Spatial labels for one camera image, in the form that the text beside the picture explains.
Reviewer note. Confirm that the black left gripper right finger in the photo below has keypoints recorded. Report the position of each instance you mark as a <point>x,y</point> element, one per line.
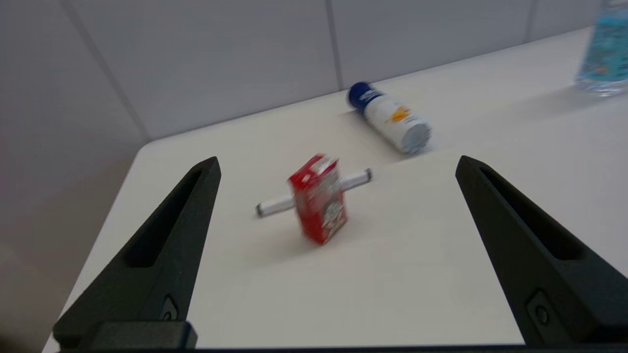
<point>520,255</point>

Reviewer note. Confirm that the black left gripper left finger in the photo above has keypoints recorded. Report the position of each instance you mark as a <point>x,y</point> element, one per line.
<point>162,274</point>

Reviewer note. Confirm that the red milk carton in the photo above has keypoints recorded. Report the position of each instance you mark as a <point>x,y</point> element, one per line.
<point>319,201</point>

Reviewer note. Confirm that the white marker pen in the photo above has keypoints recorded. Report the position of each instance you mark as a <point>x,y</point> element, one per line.
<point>274,205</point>

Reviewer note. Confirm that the blue object at edge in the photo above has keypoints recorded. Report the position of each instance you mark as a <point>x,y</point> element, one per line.
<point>395,120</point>

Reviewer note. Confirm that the clear water bottle blue label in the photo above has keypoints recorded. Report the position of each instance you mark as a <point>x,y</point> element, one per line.
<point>606,54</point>

